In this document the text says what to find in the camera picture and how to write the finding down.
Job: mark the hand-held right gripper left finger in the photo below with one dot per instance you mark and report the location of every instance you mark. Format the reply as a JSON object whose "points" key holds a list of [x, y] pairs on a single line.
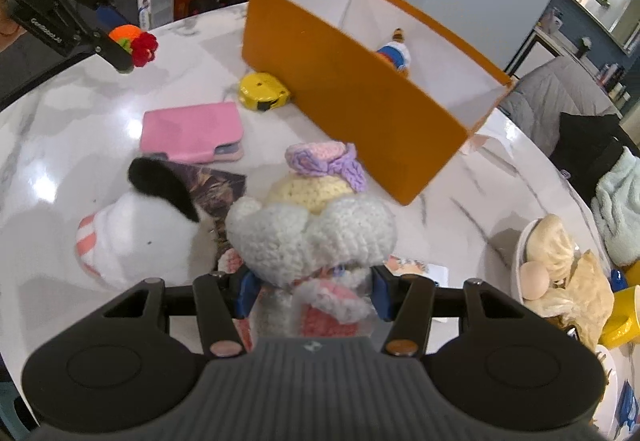
{"points": [[246, 293]]}

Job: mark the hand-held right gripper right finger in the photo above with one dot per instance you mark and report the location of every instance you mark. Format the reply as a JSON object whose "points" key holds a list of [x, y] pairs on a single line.
{"points": [[382, 293]]}

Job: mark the orange and red crochet flower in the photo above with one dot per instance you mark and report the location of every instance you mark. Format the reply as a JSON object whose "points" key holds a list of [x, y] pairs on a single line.
{"points": [[135, 43]]}

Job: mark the glossy illustrated card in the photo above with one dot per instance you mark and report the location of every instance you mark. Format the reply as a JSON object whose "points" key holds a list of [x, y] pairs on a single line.
{"points": [[425, 268]]}

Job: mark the white crochet doll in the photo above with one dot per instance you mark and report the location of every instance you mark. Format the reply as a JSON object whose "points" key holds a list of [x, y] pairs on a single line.
{"points": [[310, 231]]}

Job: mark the pink wallet case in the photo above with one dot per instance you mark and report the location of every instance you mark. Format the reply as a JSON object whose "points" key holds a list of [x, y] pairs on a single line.
{"points": [[190, 128]]}

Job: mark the dark illustrated book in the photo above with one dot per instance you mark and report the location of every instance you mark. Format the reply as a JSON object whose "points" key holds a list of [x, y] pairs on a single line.
{"points": [[215, 191]]}

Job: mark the yellow tape measure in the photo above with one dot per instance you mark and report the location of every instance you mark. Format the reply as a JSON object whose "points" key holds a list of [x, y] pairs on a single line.
{"points": [[262, 91]]}

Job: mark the orange storage box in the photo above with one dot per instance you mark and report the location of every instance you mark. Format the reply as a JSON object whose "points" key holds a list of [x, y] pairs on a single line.
{"points": [[345, 86]]}

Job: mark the blue printed booklet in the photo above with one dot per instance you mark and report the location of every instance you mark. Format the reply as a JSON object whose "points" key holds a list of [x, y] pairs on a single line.
{"points": [[629, 408]]}

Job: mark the white and blue cardboard box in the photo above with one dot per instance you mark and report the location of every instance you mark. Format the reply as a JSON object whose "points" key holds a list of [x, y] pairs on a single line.
{"points": [[155, 3]]}

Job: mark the white plush dog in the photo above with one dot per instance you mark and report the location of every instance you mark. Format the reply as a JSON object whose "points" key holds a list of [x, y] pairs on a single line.
{"points": [[135, 231]]}

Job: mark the white plate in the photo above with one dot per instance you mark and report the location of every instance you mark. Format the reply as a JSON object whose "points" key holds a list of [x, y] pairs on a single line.
{"points": [[517, 261]]}

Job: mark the brown egg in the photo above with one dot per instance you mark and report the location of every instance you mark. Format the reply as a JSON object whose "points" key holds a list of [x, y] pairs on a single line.
{"points": [[534, 280]]}

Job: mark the steamed bun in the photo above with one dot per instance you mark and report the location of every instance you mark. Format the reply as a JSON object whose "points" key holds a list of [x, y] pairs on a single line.
{"points": [[547, 241]]}

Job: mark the duck plush toy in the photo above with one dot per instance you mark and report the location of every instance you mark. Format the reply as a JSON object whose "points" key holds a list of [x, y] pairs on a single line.
{"points": [[395, 53]]}

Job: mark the yellow cup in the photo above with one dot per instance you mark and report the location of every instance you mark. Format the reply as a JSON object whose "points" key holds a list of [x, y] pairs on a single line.
{"points": [[622, 316]]}

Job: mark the light green fluffy blanket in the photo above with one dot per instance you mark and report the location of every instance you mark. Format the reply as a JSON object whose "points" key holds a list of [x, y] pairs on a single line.
{"points": [[617, 206]]}

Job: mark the black jacket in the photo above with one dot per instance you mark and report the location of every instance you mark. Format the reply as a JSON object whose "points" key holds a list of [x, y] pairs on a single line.
{"points": [[590, 141]]}

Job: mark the grey padded jacket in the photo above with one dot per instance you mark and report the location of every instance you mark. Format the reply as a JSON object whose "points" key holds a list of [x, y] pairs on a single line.
{"points": [[555, 91]]}

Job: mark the white cabinet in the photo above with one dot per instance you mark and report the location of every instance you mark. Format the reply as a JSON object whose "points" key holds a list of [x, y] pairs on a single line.
{"points": [[542, 46]]}

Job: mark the row of toiletry bottles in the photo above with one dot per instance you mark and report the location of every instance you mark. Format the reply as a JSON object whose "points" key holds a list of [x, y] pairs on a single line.
{"points": [[612, 81]]}

